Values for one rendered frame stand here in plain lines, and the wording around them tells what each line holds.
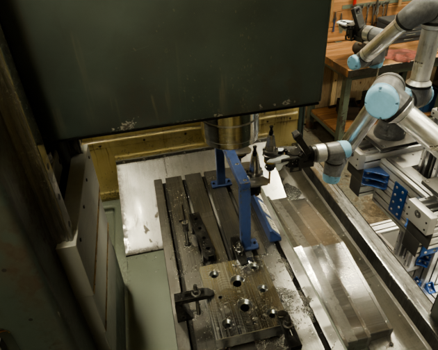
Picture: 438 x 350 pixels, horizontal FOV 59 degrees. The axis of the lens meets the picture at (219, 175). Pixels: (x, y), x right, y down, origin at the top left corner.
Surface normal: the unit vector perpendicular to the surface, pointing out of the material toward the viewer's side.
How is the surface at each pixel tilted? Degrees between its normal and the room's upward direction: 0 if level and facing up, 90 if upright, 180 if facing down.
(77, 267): 90
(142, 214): 23
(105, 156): 90
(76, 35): 90
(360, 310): 8
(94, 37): 90
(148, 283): 0
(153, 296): 0
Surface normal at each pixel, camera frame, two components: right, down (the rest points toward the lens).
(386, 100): -0.59, 0.43
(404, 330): -0.33, -0.73
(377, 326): -0.03, -0.74
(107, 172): 0.22, 0.55
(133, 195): 0.04, -0.51
